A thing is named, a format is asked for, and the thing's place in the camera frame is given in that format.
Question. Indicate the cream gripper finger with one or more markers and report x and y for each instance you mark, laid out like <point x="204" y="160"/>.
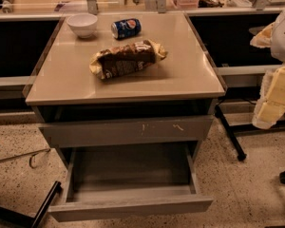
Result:
<point x="270" y="107"/>
<point x="263" y="36"/>

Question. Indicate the grey drawer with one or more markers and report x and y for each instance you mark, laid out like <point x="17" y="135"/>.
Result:
<point x="121" y="181"/>
<point x="126" y="131"/>

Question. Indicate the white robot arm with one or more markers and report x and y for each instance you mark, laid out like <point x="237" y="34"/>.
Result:
<point x="277" y="47"/>

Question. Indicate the grey top drawer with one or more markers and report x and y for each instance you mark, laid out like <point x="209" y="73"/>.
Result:
<point x="126" y="131"/>

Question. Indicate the grey drawer cabinet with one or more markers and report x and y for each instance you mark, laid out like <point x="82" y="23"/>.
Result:
<point x="181" y="85"/>

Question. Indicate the blue pepsi can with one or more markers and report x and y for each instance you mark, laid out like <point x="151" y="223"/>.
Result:
<point x="126" y="28"/>

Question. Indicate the brown chip bag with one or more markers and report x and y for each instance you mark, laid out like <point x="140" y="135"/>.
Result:
<point x="119" y="61"/>

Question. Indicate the white ceramic bowl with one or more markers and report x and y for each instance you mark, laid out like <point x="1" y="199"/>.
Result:
<point x="83" y="24"/>

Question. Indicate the black floor stand left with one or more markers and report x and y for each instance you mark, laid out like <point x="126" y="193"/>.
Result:
<point x="32" y="215"/>

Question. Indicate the black table leg frame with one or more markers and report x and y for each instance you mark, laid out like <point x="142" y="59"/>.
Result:
<point x="248" y="128"/>

